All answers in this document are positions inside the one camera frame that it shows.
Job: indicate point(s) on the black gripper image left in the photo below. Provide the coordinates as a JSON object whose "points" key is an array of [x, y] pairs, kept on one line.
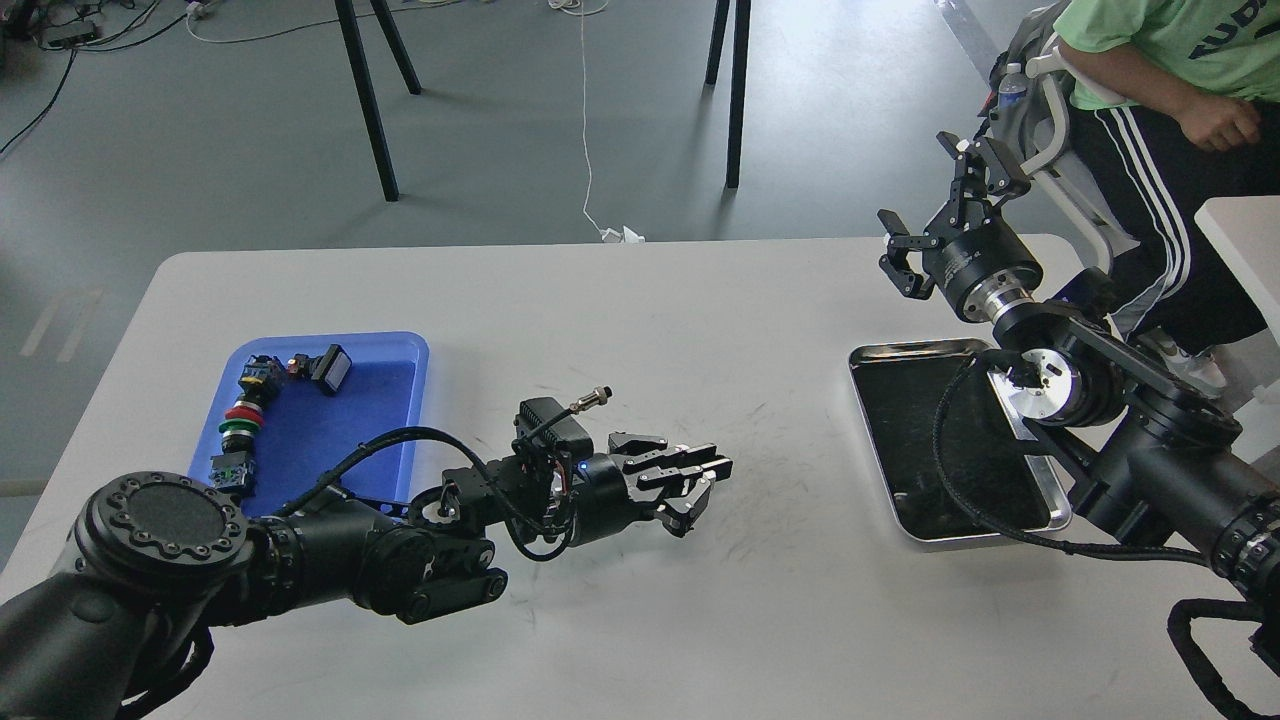
{"points": [[602, 485]]}

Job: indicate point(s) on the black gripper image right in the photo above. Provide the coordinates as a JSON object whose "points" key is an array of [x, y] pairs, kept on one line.
{"points": [[979, 255]]}

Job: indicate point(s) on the silver metal tray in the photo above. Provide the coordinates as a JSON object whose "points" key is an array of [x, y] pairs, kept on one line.
{"points": [[988, 454]]}

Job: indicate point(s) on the blue plastic tray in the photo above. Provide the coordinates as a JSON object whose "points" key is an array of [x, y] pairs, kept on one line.
{"points": [[307, 432]]}

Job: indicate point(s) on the grey backpack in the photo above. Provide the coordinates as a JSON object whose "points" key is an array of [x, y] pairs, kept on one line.
{"points": [[1030, 88]]}

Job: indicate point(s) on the white office chair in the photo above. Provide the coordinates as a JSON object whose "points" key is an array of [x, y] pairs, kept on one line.
{"points": [[1070, 184]]}

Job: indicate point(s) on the plastic water bottle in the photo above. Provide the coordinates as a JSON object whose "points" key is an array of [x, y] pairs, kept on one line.
{"points": [[1013, 85]]}

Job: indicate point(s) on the person in green shirt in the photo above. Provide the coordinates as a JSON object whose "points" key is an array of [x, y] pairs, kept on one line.
{"points": [[1181, 108]]}

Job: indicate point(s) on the black table legs right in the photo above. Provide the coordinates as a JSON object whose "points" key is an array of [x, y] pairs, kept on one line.
{"points": [[741, 11]]}

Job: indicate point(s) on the black table legs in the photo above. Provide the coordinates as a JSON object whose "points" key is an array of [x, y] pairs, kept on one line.
{"points": [[741, 11], [357, 60]]}

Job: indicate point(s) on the white side table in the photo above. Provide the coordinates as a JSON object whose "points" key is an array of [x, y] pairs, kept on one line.
{"points": [[1245, 232]]}

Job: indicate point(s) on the black square push button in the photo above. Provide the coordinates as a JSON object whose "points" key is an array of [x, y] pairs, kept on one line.
{"points": [[329, 371]]}

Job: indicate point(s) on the red green push button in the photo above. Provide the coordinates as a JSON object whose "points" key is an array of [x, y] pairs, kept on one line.
{"points": [[239, 426]]}

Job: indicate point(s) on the black green contact block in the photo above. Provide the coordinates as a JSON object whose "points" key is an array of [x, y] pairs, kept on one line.
{"points": [[234, 473]]}

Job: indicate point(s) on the black table legs left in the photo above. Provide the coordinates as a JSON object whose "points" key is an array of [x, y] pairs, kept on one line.
{"points": [[357, 60]]}

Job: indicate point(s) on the black blue yellow switch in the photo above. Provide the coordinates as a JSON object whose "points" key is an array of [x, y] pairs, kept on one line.
{"points": [[262, 379]]}

